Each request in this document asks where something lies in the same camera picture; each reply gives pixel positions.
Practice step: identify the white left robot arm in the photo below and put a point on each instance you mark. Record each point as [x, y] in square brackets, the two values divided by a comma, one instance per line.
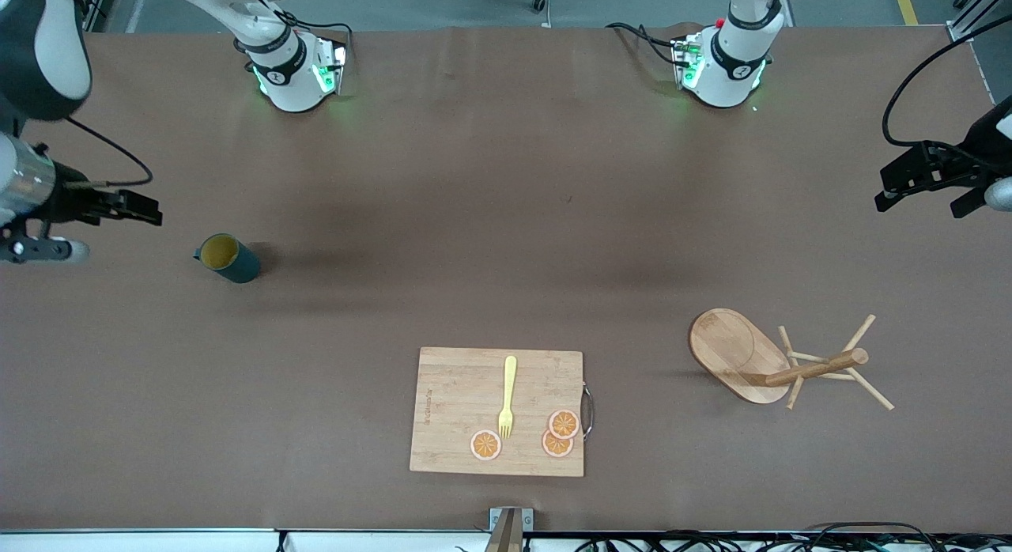
[735, 62]

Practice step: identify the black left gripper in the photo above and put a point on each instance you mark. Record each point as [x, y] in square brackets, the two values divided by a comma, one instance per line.
[966, 170]

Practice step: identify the orange slice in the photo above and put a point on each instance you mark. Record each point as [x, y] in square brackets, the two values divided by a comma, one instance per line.
[553, 446]
[564, 424]
[485, 445]

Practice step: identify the aluminium frame post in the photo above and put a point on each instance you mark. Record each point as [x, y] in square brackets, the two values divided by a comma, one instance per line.
[93, 2]
[980, 6]

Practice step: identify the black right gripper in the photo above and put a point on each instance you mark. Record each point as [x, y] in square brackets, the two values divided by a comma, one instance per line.
[69, 204]

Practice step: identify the yellow plastic fork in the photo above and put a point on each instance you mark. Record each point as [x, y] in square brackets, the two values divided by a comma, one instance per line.
[510, 378]

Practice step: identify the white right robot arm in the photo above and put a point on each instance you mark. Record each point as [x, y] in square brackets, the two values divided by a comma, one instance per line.
[292, 77]

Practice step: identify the teal mug yellow inside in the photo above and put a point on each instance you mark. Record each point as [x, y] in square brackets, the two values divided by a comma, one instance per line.
[241, 263]

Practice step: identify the wooden mug tree rack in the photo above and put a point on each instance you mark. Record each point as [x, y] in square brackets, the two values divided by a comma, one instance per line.
[731, 346]

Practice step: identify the aluminium camera mount post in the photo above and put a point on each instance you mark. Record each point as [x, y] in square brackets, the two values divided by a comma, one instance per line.
[510, 532]

